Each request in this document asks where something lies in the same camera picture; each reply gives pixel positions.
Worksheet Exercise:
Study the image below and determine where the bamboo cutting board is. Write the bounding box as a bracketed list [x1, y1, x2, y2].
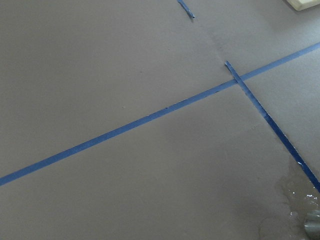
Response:
[286, 0, 320, 11]

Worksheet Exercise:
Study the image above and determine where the steel jigger measuring cup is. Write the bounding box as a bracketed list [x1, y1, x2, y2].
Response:
[304, 210, 320, 240]

